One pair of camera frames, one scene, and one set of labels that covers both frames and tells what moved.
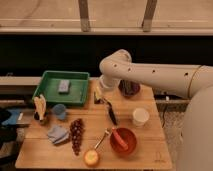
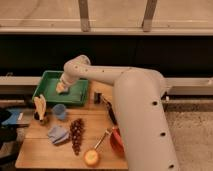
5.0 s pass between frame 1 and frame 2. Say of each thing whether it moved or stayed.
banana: stayed
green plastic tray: stayed
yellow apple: stayed
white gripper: moved
